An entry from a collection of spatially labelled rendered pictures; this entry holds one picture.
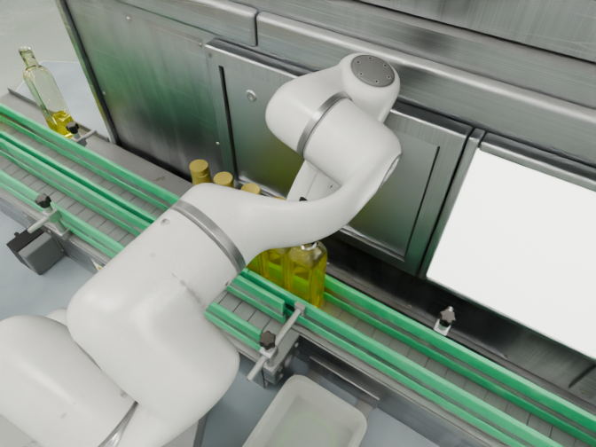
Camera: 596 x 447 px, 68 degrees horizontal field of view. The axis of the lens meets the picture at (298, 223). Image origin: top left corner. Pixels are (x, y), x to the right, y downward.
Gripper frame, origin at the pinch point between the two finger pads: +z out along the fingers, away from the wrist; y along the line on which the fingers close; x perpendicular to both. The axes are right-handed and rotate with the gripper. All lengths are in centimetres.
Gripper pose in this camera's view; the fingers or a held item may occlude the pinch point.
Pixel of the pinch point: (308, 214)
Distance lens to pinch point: 70.3
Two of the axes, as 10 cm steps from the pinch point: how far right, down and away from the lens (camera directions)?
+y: -5.5, 6.3, -5.4
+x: 8.1, 5.7, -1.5
